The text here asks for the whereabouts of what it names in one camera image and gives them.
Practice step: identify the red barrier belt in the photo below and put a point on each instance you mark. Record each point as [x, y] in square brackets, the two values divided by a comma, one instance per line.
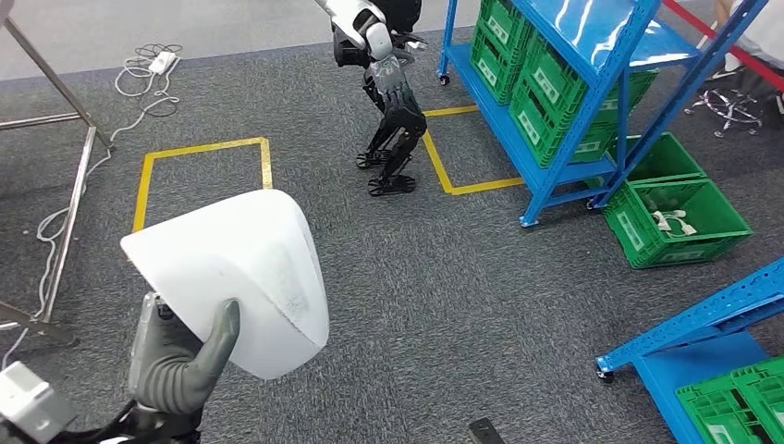
[759, 68]

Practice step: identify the chrome chair base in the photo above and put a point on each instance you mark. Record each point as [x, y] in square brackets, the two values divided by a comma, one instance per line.
[729, 104]

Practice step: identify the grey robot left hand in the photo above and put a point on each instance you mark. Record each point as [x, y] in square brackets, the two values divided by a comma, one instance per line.
[147, 343]

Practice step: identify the open green plastic crate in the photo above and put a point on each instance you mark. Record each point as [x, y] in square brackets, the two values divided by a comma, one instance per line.
[674, 254]
[661, 159]

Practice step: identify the black silver humanoid robot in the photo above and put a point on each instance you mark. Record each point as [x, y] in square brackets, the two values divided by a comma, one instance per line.
[398, 110]

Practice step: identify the blue metal shelf rack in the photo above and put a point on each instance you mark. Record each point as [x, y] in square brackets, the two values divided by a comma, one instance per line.
[612, 30]
[692, 367]

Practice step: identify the yellow floor tape square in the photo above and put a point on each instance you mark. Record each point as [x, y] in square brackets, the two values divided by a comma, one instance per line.
[202, 146]
[484, 186]

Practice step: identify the white power strip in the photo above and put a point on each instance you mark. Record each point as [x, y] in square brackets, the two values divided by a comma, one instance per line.
[162, 62]

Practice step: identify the white curved plastic part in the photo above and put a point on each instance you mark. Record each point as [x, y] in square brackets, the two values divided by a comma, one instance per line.
[245, 263]

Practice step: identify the person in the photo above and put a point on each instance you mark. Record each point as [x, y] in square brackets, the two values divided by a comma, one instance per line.
[765, 30]

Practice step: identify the white connector bundle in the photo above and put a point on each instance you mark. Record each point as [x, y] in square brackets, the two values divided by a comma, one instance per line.
[664, 219]

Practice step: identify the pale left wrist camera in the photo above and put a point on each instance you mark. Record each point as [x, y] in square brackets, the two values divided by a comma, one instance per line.
[30, 398]

